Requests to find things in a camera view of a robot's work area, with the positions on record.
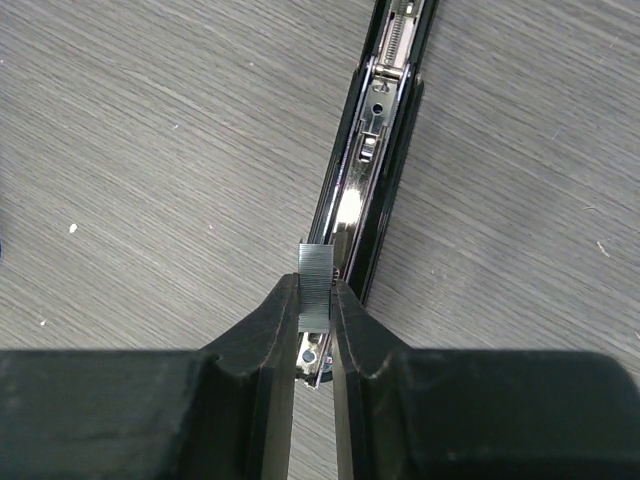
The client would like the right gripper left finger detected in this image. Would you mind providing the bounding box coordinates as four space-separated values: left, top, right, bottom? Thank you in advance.
1 274 299 479

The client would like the silver staple strip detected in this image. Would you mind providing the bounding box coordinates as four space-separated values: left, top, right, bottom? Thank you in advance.
298 243 334 334

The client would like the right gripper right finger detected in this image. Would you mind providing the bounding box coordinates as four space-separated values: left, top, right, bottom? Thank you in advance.
331 283 639 479

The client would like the black stapler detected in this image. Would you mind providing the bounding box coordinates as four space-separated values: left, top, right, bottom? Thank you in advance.
296 0 438 389

